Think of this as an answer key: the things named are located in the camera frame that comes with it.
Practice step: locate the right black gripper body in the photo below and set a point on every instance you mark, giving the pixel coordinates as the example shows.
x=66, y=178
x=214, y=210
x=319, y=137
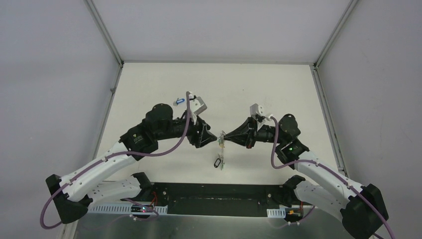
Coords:
x=259, y=134

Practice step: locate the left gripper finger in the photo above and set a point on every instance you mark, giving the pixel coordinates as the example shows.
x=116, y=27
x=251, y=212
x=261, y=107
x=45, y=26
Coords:
x=204, y=130
x=203, y=140

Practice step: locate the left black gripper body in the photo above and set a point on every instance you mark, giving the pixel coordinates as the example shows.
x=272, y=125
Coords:
x=196, y=132

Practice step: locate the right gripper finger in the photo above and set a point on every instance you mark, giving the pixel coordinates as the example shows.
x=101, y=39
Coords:
x=240, y=139
x=243, y=131

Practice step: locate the black tag key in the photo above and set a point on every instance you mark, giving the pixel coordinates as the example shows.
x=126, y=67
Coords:
x=217, y=163

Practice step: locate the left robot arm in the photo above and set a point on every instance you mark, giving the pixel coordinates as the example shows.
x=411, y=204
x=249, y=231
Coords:
x=158, y=134

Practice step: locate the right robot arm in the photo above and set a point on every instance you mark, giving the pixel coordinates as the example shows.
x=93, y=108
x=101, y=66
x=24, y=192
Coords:
x=361, y=209

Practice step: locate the blue tag key left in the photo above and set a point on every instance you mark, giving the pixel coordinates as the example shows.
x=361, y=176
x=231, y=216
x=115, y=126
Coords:
x=178, y=101

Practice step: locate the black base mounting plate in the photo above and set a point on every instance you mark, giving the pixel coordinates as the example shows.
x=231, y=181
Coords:
x=217, y=199

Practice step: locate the right controller board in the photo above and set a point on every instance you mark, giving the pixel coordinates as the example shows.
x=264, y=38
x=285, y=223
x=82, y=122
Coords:
x=294, y=214

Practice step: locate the controller board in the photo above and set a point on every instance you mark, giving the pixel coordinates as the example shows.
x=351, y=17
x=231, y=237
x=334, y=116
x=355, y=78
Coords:
x=140, y=209
x=294, y=214

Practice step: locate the left controller board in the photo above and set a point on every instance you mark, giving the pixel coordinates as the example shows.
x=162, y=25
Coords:
x=140, y=209

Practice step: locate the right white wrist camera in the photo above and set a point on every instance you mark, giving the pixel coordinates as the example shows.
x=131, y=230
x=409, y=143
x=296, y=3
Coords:
x=258, y=113

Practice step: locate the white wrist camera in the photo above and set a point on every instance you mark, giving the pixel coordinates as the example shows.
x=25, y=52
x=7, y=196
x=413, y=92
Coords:
x=258, y=113
x=197, y=105

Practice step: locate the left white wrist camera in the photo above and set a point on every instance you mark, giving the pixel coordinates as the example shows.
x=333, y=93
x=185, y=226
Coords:
x=197, y=105

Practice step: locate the aluminium frame rail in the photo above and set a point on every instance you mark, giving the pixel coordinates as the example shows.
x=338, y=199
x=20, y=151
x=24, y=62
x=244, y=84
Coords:
x=114, y=219

